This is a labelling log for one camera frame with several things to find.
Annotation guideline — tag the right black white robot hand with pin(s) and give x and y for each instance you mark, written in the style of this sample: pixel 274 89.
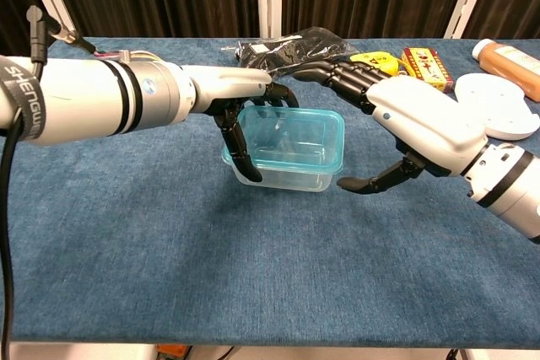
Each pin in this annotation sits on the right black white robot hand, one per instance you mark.
pixel 422 119

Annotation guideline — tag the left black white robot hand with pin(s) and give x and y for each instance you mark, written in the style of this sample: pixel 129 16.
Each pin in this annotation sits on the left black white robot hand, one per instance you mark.
pixel 228 82

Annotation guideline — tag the transparent blue plastic lid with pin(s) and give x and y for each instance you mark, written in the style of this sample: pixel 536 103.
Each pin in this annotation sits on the transparent blue plastic lid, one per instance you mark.
pixel 295 132

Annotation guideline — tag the clear plastic container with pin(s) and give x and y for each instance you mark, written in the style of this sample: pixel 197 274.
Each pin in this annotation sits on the clear plastic container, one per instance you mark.
pixel 291 181

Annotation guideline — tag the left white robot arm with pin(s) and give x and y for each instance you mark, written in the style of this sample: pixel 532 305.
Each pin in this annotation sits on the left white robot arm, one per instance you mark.
pixel 84 98

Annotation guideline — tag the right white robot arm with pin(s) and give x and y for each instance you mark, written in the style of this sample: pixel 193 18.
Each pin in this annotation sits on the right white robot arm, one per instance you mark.
pixel 510 187

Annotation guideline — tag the red yellow printed carton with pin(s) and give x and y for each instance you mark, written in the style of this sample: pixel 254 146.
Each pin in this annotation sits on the red yellow printed carton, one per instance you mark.
pixel 426 67

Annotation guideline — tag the yellow tape measure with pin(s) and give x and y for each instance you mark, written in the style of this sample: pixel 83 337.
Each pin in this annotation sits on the yellow tape measure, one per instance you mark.
pixel 379 60

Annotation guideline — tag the white oval board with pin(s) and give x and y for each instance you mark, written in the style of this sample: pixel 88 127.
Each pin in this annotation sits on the white oval board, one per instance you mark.
pixel 493 103

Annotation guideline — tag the black item in plastic bag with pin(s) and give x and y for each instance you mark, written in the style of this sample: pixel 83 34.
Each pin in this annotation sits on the black item in plastic bag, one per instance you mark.
pixel 295 52

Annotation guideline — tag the brown bottle with white cap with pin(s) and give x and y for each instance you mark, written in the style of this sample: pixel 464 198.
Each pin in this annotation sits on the brown bottle with white cap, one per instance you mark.
pixel 510 67

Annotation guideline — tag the blue fabric table mat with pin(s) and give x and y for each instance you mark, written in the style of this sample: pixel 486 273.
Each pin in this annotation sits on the blue fabric table mat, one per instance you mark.
pixel 211 250

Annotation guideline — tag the orange object under table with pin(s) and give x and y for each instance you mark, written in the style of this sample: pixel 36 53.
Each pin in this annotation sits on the orange object under table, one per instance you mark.
pixel 171 352

